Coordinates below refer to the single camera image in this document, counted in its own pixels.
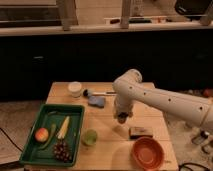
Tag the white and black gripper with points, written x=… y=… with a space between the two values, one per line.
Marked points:
x=122 y=115

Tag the green translucent cup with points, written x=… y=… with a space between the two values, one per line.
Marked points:
x=89 y=138

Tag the white plastic cup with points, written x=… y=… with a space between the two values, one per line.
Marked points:
x=75 y=89

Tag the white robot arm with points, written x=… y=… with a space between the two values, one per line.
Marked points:
x=197 y=111

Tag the small dark wooden block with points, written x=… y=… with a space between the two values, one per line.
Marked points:
x=136 y=132

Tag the orange plastic bowl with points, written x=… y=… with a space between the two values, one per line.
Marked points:
x=148 y=154

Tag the yellow corn cob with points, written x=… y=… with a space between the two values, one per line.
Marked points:
x=64 y=127

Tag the green bean pod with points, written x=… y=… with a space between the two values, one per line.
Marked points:
x=52 y=132

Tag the green plastic tray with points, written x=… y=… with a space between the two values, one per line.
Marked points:
x=54 y=137

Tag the dark purple grape bunch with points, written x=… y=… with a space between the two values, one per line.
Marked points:
x=61 y=151

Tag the red yellow apple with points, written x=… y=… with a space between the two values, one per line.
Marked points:
x=41 y=135

